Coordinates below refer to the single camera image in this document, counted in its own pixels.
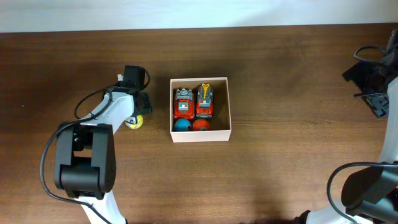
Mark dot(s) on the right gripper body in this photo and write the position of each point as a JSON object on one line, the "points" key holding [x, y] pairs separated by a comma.
{"points": [[366, 78]]}

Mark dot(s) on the yellow toy ball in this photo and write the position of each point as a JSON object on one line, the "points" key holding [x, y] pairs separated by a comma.
{"points": [[134, 122]]}

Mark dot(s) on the red fire truck grey ladder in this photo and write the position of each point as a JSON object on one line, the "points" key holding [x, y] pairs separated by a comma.
{"points": [[184, 104]]}

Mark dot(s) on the blue toy ball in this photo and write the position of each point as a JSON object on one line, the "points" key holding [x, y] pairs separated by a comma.
{"points": [[182, 125]]}

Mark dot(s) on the red toy ball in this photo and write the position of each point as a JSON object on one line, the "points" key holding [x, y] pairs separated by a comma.
{"points": [[200, 125]]}

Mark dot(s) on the red fire truck yellow crane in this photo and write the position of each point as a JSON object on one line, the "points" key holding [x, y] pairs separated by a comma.
{"points": [[204, 107]]}

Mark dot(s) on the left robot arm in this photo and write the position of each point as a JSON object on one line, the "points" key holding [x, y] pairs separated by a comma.
{"points": [[85, 159]]}

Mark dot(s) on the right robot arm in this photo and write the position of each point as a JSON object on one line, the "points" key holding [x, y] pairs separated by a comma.
{"points": [[370, 194]]}

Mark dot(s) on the pink open box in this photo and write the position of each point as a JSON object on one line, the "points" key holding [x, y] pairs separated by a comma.
{"points": [[220, 123]]}

